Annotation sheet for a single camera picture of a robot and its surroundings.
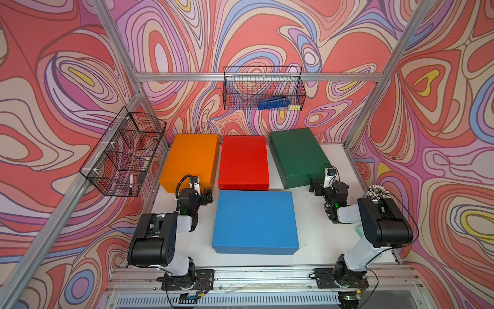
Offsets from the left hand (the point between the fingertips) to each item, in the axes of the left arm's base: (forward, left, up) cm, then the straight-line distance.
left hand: (202, 188), depth 94 cm
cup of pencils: (-10, -76, +12) cm, 78 cm away
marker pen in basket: (-10, +23, +18) cm, 31 cm away
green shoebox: (+16, -49, +6) cm, 52 cm away
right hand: (+4, -60, 0) cm, 60 cm away
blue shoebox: (-20, -24, +6) cm, 31 cm away
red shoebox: (+16, -20, 0) cm, 26 cm away
